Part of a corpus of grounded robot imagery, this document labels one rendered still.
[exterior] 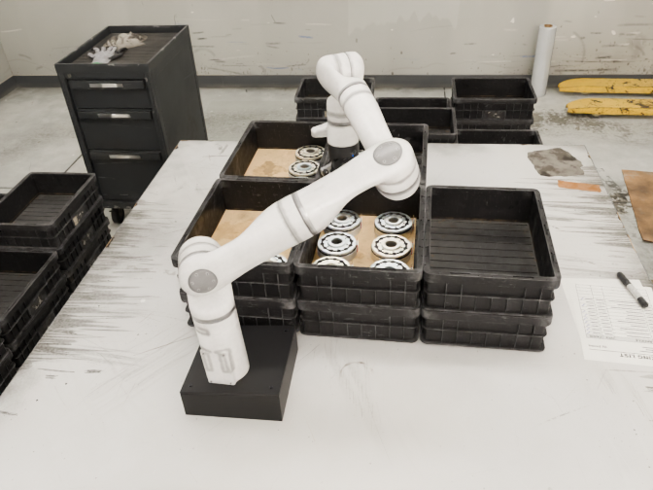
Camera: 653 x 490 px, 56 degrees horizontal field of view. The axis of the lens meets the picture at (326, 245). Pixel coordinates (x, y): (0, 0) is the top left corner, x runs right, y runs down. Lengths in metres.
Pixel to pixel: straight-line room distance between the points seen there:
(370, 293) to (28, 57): 4.66
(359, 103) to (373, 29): 3.55
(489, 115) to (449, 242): 1.62
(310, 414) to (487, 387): 0.41
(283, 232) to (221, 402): 0.43
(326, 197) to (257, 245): 0.16
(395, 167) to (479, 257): 0.56
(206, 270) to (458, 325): 0.63
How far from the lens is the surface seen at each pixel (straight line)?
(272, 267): 1.43
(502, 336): 1.53
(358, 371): 1.48
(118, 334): 1.69
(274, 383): 1.35
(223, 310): 1.26
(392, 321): 1.50
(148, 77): 2.97
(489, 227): 1.74
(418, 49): 4.85
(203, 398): 1.39
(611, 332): 1.68
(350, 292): 1.45
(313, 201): 1.14
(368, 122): 1.27
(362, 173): 1.14
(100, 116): 3.16
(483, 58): 4.90
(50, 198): 2.86
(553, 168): 2.34
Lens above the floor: 1.79
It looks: 35 degrees down
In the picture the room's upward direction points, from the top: 3 degrees counter-clockwise
